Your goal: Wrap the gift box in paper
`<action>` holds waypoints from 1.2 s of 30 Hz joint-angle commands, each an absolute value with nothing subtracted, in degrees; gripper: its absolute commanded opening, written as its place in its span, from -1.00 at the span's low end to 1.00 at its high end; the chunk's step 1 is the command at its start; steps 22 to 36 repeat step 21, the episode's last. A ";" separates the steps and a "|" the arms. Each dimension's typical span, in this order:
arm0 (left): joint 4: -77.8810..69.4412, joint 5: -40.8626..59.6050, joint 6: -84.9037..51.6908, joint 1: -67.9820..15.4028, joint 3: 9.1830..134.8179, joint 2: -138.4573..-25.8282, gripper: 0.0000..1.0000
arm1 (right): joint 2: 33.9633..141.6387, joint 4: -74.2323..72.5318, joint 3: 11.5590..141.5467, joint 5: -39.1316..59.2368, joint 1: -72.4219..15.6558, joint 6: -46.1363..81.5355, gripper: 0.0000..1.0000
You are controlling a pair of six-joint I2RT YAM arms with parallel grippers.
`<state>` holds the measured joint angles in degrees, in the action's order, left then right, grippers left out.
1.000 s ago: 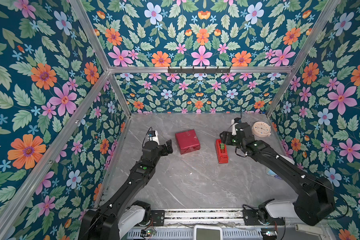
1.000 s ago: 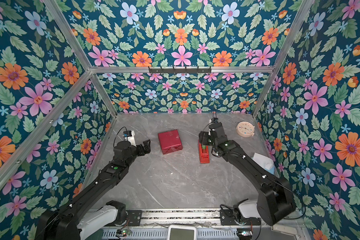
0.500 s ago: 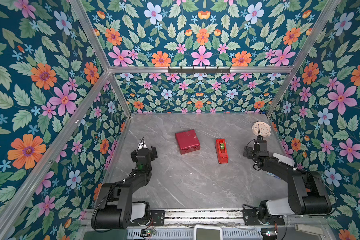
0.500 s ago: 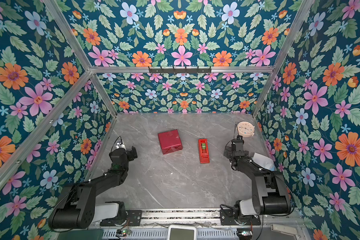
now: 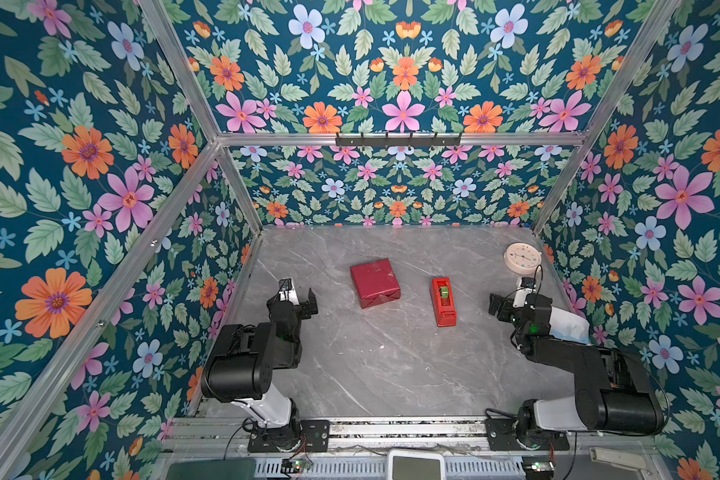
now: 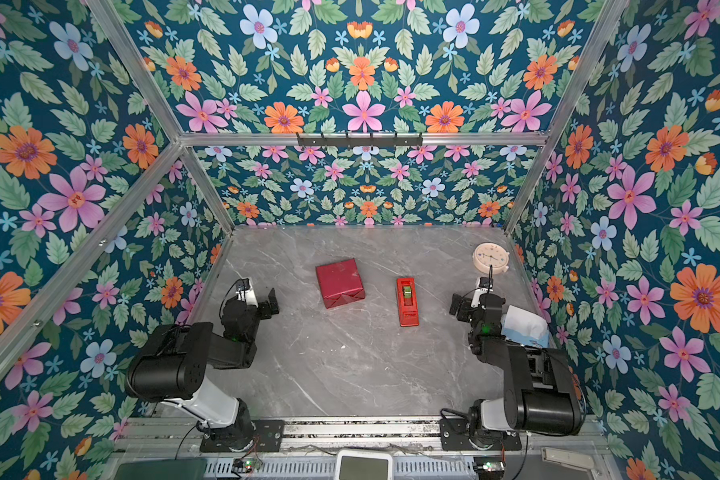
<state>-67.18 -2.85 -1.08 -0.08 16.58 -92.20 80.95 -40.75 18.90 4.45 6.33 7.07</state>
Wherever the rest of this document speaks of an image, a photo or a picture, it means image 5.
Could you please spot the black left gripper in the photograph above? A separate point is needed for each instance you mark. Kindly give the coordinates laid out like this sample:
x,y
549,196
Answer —
x,y
300,309

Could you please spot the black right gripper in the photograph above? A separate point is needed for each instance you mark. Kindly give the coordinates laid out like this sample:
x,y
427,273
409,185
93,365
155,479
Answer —
x,y
497,301

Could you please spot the red tape dispenser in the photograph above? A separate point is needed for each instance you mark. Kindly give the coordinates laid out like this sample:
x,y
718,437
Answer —
x,y
443,302

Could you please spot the maroon wrapping paper sheet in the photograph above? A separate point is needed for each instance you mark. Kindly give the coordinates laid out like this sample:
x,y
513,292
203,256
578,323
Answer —
x,y
375,283

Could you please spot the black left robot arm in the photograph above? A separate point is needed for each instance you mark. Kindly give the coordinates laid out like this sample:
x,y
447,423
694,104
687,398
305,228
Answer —
x,y
239,369

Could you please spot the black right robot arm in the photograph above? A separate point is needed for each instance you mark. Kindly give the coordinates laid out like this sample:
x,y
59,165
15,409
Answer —
x,y
612,390

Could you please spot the dark green pad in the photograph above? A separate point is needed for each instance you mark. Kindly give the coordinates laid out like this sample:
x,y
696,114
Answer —
x,y
235,469

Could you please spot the white power strip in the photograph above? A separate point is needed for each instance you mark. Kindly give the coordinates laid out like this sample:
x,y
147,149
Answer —
x,y
619,459

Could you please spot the white screen device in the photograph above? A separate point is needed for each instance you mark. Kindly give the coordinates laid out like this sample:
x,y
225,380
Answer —
x,y
405,464

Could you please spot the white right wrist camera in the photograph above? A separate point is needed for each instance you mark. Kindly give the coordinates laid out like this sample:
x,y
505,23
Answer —
x,y
525,287

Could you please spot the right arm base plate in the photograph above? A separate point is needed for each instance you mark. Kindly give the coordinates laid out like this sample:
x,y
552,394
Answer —
x,y
504,434

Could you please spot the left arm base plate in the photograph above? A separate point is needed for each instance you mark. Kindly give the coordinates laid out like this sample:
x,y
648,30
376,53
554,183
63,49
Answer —
x,y
309,435

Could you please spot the black hook rail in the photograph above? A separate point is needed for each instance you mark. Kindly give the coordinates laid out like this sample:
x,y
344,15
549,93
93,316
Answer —
x,y
385,140

